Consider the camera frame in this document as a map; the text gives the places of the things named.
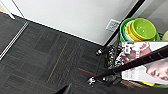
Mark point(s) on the white box with red print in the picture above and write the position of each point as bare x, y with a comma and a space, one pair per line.
146, 68

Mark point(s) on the yellow plastic bowl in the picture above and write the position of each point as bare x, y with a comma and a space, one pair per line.
131, 33

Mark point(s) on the grey floor strip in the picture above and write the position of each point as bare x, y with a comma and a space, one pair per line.
13, 40

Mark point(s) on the green plastic bowl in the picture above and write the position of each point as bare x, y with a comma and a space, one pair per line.
145, 28

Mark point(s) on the white wall socket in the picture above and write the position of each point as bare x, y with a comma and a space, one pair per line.
112, 25

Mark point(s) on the white door frame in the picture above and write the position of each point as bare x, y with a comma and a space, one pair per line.
11, 7

